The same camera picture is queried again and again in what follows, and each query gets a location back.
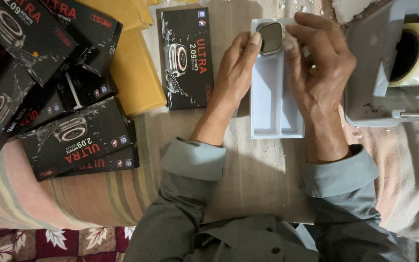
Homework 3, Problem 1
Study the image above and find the person's right hand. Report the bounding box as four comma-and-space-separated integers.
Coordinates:
284, 12, 358, 123

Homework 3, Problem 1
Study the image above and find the person's left hand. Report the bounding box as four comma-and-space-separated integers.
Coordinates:
212, 31, 263, 110

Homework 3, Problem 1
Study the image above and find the square dark smartwatch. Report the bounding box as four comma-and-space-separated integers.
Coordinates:
256, 22, 286, 56

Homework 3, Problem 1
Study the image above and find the grey tape dispenser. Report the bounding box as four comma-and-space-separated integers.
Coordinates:
343, 0, 419, 127

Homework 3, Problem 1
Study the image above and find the black smartwatch carton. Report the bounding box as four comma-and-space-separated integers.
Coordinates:
157, 7, 215, 111

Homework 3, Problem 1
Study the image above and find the white plastic box tray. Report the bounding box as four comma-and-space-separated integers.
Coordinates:
250, 18, 305, 139

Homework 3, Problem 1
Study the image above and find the white foam piece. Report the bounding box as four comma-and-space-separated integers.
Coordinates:
331, 0, 379, 25

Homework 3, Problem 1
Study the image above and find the person's grey-green shirt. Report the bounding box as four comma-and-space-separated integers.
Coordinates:
122, 214, 415, 262

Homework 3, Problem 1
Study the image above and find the pile of black watch boxes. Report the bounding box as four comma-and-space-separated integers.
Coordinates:
0, 0, 140, 182

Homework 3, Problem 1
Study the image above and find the maroon floral cloth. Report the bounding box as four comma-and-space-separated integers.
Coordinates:
0, 226, 136, 262

